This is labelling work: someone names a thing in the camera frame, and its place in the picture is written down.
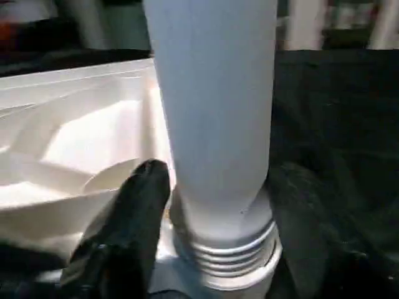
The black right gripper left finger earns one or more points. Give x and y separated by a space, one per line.
118 237

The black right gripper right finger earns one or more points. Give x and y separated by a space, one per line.
330 230

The white plastic table top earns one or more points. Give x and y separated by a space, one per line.
75 143

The black work mat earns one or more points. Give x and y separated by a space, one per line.
336 106

